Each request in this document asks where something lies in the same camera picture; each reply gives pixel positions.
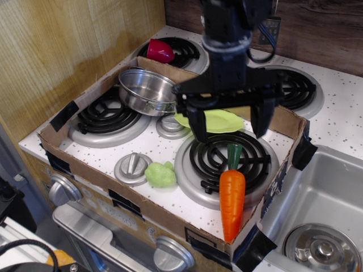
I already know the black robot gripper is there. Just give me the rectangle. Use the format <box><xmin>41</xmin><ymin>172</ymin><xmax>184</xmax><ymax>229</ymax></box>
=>
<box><xmin>173</xmin><ymin>36</ymin><xmax>285</xmax><ymax>143</ymax></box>

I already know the orange plastic toy carrot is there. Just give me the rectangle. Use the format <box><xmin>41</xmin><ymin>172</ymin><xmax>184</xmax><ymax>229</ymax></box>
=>
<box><xmin>220</xmin><ymin>143</ymin><xmax>246</xmax><ymax>244</ymax></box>

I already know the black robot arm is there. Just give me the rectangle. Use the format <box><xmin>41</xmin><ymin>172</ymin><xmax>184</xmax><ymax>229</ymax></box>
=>
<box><xmin>172</xmin><ymin>1</ymin><xmax>285</xmax><ymax>143</ymax></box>

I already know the light green plastic plate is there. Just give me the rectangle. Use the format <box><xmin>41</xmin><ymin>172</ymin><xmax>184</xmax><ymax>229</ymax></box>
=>
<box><xmin>174</xmin><ymin>109</ymin><xmax>245</xmax><ymax>134</ymax></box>

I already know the front right black burner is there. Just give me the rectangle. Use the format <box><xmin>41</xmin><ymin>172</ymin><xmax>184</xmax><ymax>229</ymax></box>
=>
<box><xmin>174</xmin><ymin>130</ymin><xmax>279</xmax><ymax>210</ymax></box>

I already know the black burner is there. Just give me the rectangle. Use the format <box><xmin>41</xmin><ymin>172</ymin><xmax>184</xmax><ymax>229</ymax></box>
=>
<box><xmin>261</xmin><ymin>65</ymin><xmax>324</xmax><ymax>119</ymax></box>
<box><xmin>174</xmin><ymin>130</ymin><xmax>279</xmax><ymax>210</ymax></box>
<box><xmin>68</xmin><ymin>85</ymin><xmax>151</xmax><ymax>148</ymax></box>
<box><xmin>133</xmin><ymin>37</ymin><xmax>209</xmax><ymax>74</ymax></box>

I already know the silver stovetop knob middle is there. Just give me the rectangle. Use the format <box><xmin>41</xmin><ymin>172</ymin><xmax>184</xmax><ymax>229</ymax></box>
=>
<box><xmin>156</xmin><ymin>114</ymin><xmax>191</xmax><ymax>139</ymax></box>

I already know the silver stovetop knob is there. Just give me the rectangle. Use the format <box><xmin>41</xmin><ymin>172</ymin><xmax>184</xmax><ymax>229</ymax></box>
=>
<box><xmin>114</xmin><ymin>152</ymin><xmax>153</xmax><ymax>186</ymax></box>
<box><xmin>156</xmin><ymin>114</ymin><xmax>191</xmax><ymax>139</ymax></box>

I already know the back left black burner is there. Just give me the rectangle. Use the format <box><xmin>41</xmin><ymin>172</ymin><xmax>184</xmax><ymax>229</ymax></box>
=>
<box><xmin>133</xmin><ymin>37</ymin><xmax>209</xmax><ymax>74</ymax></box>

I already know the back right black burner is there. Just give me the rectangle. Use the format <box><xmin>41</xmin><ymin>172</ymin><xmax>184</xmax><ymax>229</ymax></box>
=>
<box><xmin>261</xmin><ymin>65</ymin><xmax>324</xmax><ymax>119</ymax></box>

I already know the green toy lettuce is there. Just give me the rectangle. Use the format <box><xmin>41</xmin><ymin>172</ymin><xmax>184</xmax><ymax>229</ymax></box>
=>
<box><xmin>145</xmin><ymin>161</ymin><xmax>176</xmax><ymax>188</ymax></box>

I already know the red plastic cup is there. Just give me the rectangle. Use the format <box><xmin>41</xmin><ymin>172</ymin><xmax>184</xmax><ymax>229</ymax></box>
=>
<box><xmin>146</xmin><ymin>39</ymin><xmax>175</xmax><ymax>63</ymax></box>

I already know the hanging metal slotted spatula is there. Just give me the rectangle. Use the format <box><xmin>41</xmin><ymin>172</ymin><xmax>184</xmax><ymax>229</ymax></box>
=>
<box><xmin>258</xmin><ymin>0</ymin><xmax>281</xmax><ymax>45</ymax></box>

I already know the silver stovetop knob front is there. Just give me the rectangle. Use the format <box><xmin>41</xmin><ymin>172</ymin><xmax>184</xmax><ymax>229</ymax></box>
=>
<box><xmin>114</xmin><ymin>152</ymin><xmax>153</xmax><ymax>186</ymax></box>

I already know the front left black burner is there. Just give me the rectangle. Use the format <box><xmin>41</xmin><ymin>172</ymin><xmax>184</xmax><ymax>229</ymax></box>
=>
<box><xmin>68</xmin><ymin>85</ymin><xmax>151</xmax><ymax>148</ymax></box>

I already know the grey toy sink basin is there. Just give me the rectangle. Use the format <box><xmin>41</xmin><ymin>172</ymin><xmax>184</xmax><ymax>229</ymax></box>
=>
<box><xmin>256</xmin><ymin>146</ymin><xmax>362</xmax><ymax>271</ymax></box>

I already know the silver oven knob right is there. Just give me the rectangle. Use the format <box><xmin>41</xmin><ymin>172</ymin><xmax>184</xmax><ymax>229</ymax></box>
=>
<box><xmin>153</xmin><ymin>235</ymin><xmax>195</xmax><ymax>272</ymax></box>

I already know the silver oven knob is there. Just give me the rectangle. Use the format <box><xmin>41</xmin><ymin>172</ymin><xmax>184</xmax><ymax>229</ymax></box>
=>
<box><xmin>49</xmin><ymin>173</ymin><xmax>82</xmax><ymax>206</ymax></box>
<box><xmin>153</xmin><ymin>235</ymin><xmax>195</xmax><ymax>272</ymax></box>

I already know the brown cardboard fence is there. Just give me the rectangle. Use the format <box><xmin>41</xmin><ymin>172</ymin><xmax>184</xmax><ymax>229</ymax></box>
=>
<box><xmin>39</xmin><ymin>57</ymin><xmax>310</xmax><ymax>261</ymax></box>

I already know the stainless steel pot lid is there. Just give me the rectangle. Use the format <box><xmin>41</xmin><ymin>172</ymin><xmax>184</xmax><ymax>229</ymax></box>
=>
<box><xmin>282</xmin><ymin>223</ymin><xmax>362</xmax><ymax>271</ymax></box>

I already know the silver oven knob left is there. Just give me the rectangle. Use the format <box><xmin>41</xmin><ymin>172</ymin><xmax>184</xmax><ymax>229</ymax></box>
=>
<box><xmin>49</xmin><ymin>173</ymin><xmax>82</xmax><ymax>206</ymax></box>

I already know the yellow orange cloth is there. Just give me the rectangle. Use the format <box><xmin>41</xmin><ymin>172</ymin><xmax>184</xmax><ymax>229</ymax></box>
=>
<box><xmin>45</xmin><ymin>249</ymin><xmax>75</xmax><ymax>267</ymax></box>

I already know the silver oven door handle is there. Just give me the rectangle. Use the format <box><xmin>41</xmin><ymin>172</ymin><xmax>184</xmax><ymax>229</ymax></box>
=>
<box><xmin>53</xmin><ymin>204</ymin><xmax>157</xmax><ymax>271</ymax></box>

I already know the black cable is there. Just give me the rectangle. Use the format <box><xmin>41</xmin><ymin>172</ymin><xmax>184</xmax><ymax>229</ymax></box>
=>
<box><xmin>0</xmin><ymin>239</ymin><xmax>59</xmax><ymax>272</ymax></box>

